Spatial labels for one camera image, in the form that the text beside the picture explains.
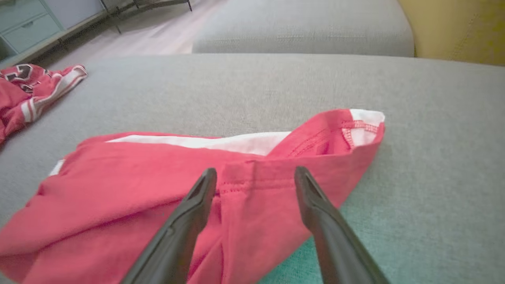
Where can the light teal drawer cabinet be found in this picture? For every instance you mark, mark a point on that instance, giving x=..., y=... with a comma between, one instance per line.
x=27, y=27

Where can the grey sofa seat cushion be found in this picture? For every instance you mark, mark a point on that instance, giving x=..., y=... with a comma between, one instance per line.
x=434, y=157

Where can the black metal furniture frame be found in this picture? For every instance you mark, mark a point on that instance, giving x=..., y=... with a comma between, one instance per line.
x=111, y=15

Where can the yellow sofa cushion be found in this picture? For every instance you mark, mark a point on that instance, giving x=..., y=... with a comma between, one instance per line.
x=457, y=27

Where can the grey sofa back cushion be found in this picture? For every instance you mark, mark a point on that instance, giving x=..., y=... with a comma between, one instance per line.
x=300, y=27

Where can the red shorts with white stripe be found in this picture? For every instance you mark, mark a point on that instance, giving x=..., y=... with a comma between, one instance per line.
x=118, y=189

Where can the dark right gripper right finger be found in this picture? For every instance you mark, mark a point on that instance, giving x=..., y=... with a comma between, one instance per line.
x=335, y=244

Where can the red basketball jersey white sleeves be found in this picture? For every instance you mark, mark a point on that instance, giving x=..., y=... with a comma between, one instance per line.
x=19, y=98

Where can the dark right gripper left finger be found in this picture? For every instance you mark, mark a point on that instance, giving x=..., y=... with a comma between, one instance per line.
x=177, y=236

